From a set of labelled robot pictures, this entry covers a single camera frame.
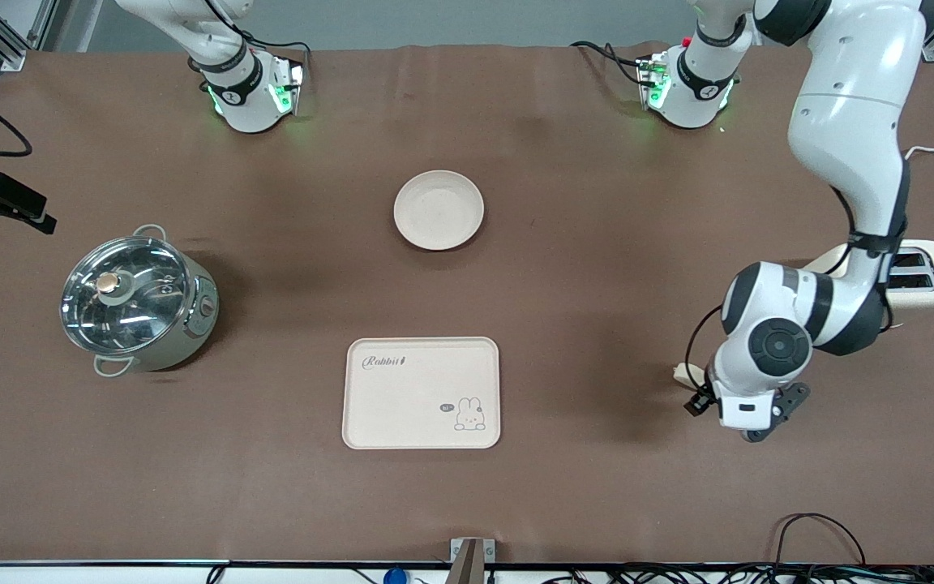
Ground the black looped cable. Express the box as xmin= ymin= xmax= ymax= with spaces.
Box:
xmin=775 ymin=513 xmax=867 ymax=569

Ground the metal base connector box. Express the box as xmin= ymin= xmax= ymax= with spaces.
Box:
xmin=636 ymin=53 xmax=672 ymax=110
xmin=271 ymin=55 xmax=306 ymax=116

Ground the steel pot with glass lid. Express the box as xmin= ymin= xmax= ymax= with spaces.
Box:
xmin=60 ymin=225 xmax=221 ymax=378

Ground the beige rabbit print tray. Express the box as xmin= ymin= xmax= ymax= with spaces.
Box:
xmin=342 ymin=337 xmax=502 ymax=450

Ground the round beige plate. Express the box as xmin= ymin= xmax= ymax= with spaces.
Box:
xmin=393 ymin=170 xmax=486 ymax=251

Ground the glass pot lid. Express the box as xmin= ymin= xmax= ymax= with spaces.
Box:
xmin=60 ymin=235 xmax=196 ymax=355

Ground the black cable bundle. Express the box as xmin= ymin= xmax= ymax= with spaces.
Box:
xmin=516 ymin=564 xmax=934 ymax=584

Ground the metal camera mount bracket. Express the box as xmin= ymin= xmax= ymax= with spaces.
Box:
xmin=449 ymin=537 xmax=496 ymax=584

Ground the black arm base cable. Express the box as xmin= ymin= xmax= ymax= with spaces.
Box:
xmin=236 ymin=32 xmax=311 ymax=66
xmin=571 ymin=41 xmax=648 ymax=86

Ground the brown table cover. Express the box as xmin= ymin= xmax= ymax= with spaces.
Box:
xmin=0 ymin=41 xmax=934 ymax=566

